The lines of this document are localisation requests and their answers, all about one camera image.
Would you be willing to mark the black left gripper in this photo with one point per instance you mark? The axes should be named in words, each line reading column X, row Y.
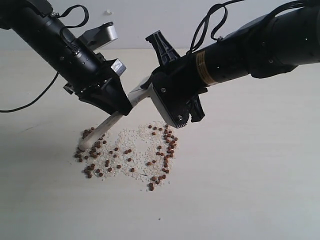
column 96, row 81

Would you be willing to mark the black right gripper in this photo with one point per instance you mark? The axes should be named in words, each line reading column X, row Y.
column 176, row 80

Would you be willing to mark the white wooden brush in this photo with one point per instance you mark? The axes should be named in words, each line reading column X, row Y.
column 135, row 96

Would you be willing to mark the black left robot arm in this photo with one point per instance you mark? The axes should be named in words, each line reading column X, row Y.
column 41, row 28

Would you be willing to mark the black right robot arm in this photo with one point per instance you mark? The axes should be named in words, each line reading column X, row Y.
column 273, row 44

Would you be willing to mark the brown beans and rice pile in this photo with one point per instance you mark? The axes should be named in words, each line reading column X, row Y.
column 144, row 153

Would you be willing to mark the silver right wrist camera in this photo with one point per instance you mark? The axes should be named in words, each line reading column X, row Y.
column 163, row 111

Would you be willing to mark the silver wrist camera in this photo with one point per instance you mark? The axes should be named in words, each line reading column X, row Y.
column 100, row 36
column 163, row 111

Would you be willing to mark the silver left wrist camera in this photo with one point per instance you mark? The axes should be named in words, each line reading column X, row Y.
column 100, row 36

